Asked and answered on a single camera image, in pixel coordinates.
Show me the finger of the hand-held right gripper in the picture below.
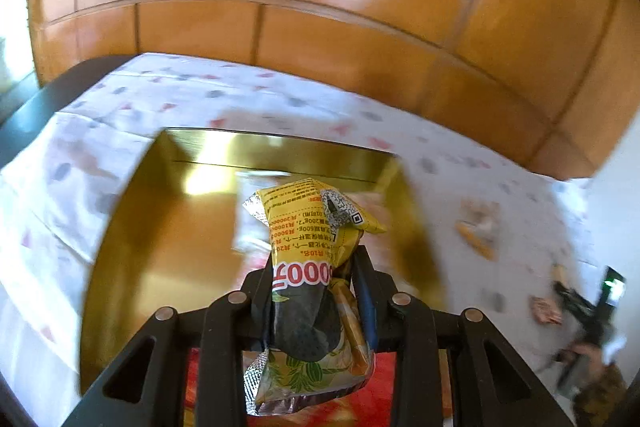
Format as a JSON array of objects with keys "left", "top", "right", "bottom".
[{"left": 552, "top": 280, "right": 597, "bottom": 327}]

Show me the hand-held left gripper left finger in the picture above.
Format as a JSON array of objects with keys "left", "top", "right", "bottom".
[{"left": 62, "top": 257, "right": 277, "bottom": 427}]

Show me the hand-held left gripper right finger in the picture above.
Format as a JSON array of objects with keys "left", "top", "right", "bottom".
[{"left": 350, "top": 246, "right": 576, "bottom": 427}]

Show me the yellow black snack packet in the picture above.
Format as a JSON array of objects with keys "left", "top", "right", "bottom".
[{"left": 242, "top": 177, "right": 389, "bottom": 418}]

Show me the gold box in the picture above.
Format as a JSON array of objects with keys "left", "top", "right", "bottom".
[{"left": 79, "top": 126, "right": 448, "bottom": 427}]

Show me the orange snack packet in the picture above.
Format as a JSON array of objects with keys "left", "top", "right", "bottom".
[{"left": 456, "top": 221, "right": 500, "bottom": 262}]

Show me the person's right forearm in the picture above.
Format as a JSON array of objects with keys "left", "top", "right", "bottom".
[{"left": 572, "top": 359, "right": 633, "bottom": 427}]

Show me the person's right hand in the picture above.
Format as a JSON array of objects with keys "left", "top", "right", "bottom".
[{"left": 569, "top": 340, "right": 602, "bottom": 364}]

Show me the white patterned tablecloth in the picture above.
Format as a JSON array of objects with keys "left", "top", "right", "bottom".
[{"left": 0, "top": 53, "right": 608, "bottom": 427}]

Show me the black furniture edge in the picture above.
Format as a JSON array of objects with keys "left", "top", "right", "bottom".
[{"left": 0, "top": 54, "right": 146, "bottom": 168}]

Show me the window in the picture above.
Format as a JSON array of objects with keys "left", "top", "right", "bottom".
[{"left": 0, "top": 0, "right": 38, "bottom": 108}]

